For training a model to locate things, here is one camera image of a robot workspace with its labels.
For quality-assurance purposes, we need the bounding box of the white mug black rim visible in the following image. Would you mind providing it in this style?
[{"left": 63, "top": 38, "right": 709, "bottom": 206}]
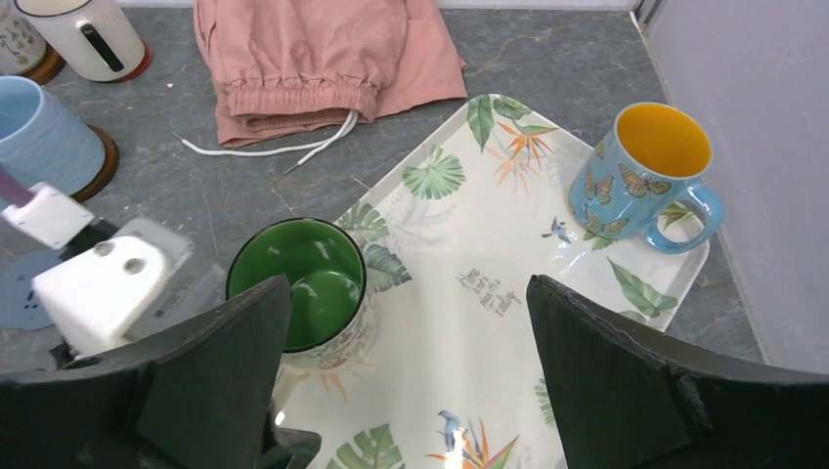
[{"left": 14, "top": 0, "right": 144, "bottom": 83}]

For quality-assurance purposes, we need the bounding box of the light blue round coaster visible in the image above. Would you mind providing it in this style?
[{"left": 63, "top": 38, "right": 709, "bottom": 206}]
[{"left": 1, "top": 249, "right": 62, "bottom": 330}]

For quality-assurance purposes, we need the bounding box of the white drawstring cord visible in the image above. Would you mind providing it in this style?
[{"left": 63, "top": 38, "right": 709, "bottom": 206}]
[{"left": 171, "top": 109, "right": 361, "bottom": 176}]

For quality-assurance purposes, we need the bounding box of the floral leaf print tray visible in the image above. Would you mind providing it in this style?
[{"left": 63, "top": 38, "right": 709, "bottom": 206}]
[{"left": 284, "top": 94, "right": 710, "bottom": 468}]

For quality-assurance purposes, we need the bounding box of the red round coaster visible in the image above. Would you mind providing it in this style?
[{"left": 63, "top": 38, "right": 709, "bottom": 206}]
[{"left": 109, "top": 40, "right": 153, "bottom": 83}]

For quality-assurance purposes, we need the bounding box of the blue butterfly mug orange inside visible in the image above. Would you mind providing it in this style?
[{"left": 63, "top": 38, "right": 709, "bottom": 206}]
[{"left": 568, "top": 103, "right": 724, "bottom": 254}]

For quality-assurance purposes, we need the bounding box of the floral mug green inside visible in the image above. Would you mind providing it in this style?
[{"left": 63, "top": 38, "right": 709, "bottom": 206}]
[{"left": 225, "top": 218, "right": 378, "bottom": 412}]

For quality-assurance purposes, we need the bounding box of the white mug orange inside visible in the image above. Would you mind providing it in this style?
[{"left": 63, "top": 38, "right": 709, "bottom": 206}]
[{"left": 1, "top": 0, "right": 47, "bottom": 75}]

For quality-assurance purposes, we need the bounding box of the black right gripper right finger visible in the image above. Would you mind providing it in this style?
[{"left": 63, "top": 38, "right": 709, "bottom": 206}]
[{"left": 526, "top": 276, "right": 828, "bottom": 468}]

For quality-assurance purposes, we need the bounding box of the light blue ceramic mug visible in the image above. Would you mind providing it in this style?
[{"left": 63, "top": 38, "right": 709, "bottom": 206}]
[{"left": 1, "top": 75, "right": 119, "bottom": 201}]

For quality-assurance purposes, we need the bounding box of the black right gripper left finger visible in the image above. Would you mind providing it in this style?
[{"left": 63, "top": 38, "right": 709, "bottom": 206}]
[{"left": 1, "top": 276, "right": 291, "bottom": 468}]

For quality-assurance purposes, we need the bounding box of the pink folded cloth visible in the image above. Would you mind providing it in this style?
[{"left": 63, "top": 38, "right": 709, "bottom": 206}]
[{"left": 193, "top": 0, "right": 467, "bottom": 149}]

